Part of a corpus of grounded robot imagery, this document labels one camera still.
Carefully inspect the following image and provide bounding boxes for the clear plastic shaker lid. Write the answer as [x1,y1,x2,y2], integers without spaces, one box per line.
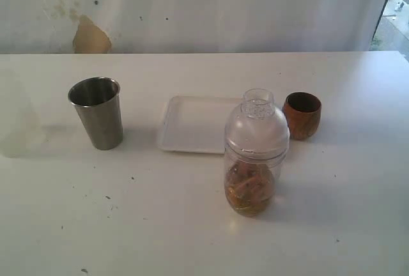
[224,88,289,160]

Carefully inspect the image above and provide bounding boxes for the clear plastic measuring cup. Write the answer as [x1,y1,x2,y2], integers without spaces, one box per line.
[224,150,285,217]

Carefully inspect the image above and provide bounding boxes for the brown wooden cup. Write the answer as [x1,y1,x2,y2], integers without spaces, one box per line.
[282,92,321,141]

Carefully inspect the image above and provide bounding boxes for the stainless steel cup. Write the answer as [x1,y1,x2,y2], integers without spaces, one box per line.
[68,77,123,150]

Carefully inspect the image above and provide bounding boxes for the white rectangular tray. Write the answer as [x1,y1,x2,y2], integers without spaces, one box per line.
[157,96,241,155]

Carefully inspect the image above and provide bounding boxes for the brown food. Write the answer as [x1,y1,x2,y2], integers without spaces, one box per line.
[224,161,275,211]

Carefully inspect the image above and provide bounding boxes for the white backdrop cloth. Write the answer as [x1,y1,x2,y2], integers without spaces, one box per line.
[1,0,387,54]

